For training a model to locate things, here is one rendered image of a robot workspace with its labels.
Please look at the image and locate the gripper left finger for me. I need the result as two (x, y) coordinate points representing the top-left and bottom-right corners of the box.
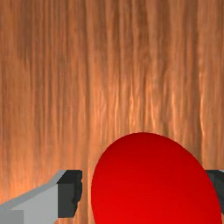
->
(0, 169), (83, 224)

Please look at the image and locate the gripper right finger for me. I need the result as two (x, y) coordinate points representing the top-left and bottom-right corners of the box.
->
(205, 169), (224, 216)

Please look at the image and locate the red ball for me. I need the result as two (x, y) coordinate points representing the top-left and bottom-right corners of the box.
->
(90, 132), (223, 224)

